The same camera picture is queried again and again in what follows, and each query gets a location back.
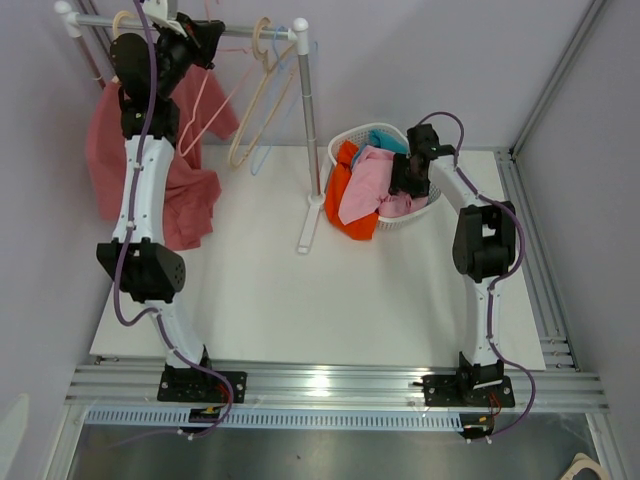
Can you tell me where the beige hanger with teal shirt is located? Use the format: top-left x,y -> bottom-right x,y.
227,17 -> 296,170

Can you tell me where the blue wire hanger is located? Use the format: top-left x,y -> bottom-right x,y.
250,26 -> 299,176

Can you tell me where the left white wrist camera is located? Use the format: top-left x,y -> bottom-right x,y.
141,0 -> 183,34

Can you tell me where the pink t shirt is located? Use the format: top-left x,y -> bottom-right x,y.
338,146 -> 429,225

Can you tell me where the white metal clothes rack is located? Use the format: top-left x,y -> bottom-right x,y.
54,1 -> 327,254

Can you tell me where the orange t shirt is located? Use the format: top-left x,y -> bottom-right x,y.
323,140 -> 379,242

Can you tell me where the white perforated plastic basket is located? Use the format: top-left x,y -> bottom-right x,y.
325,123 -> 440,241

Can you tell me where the aluminium frame post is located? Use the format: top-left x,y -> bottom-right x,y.
74,0 -> 115,78
509,0 -> 610,157

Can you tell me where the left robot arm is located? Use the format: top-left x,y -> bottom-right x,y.
97,15 -> 226,401

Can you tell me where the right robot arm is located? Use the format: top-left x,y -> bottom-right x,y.
390,124 -> 516,408

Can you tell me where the beige hanger with red shirt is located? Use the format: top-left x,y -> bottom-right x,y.
110,9 -> 136,86

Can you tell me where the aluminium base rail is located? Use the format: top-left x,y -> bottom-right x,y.
64,357 -> 610,413

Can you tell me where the beige hanger on floor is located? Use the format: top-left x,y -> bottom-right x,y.
559,453 -> 611,480

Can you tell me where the white slotted cable duct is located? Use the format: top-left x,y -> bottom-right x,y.
85,406 -> 490,433

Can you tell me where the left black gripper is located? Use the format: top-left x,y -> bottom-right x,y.
154,14 -> 224,99

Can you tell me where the dusty red t shirt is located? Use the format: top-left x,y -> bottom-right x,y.
86,67 -> 239,251

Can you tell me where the right aluminium frame post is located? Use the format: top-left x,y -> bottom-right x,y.
509,0 -> 610,157

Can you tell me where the teal t shirt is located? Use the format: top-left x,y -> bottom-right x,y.
351,129 -> 409,169

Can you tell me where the left aluminium frame post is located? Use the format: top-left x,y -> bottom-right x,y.
74,0 -> 115,78

